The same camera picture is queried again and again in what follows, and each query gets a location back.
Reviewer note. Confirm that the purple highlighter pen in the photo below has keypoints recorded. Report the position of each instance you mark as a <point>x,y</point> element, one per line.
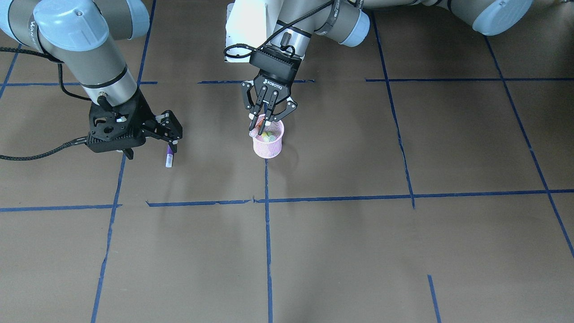
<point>169,157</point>

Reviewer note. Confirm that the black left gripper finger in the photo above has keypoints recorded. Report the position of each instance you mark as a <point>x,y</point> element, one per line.
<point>269,92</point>
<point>270,116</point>

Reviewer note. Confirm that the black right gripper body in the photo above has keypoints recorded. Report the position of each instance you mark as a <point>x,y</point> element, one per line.
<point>144,112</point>

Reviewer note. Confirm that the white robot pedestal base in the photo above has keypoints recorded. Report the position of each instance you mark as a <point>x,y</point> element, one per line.
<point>251,22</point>

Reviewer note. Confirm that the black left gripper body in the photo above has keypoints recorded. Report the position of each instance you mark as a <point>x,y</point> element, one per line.
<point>272,83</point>

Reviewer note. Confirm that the green highlighter pen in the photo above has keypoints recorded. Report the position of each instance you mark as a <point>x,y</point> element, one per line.
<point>268,136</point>

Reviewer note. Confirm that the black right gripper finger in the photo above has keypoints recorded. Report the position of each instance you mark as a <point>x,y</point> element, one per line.
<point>172,147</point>

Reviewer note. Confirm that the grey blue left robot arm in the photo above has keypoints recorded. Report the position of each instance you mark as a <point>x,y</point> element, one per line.
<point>274,35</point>

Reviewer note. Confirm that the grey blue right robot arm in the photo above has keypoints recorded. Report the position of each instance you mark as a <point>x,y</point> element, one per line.
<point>82,34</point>

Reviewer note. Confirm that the pink mesh pen holder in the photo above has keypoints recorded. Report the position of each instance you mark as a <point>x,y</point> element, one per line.
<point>272,149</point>

